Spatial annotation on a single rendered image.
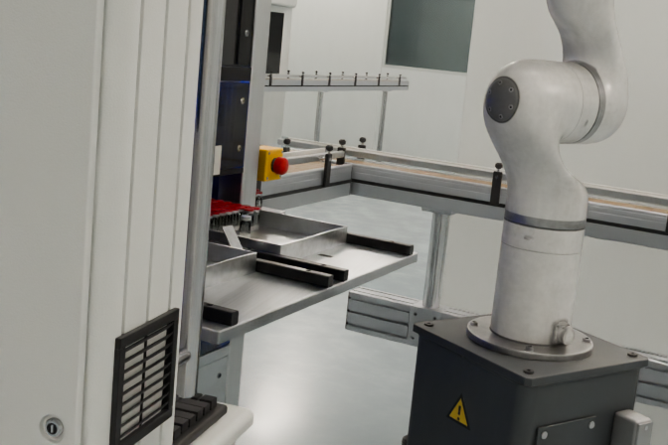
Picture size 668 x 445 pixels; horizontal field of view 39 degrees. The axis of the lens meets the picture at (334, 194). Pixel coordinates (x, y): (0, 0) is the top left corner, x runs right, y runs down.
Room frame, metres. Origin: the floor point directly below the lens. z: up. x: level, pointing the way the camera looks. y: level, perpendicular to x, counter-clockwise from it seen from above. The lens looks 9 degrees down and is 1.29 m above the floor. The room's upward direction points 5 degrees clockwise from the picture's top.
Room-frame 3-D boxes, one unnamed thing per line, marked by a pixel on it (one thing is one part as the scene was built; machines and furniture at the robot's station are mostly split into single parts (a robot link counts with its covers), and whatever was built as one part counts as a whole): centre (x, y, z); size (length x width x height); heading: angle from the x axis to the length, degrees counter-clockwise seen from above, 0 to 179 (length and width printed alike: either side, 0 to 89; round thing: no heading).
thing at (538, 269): (1.40, -0.32, 0.95); 0.19 x 0.19 x 0.18
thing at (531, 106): (1.38, -0.29, 1.16); 0.19 x 0.12 x 0.24; 125
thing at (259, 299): (1.66, 0.19, 0.87); 0.70 x 0.48 x 0.02; 153
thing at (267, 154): (2.12, 0.17, 0.99); 0.08 x 0.07 x 0.07; 63
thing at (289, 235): (1.84, 0.18, 0.90); 0.34 x 0.26 x 0.04; 63
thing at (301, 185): (2.44, 0.16, 0.92); 0.69 x 0.16 x 0.16; 153
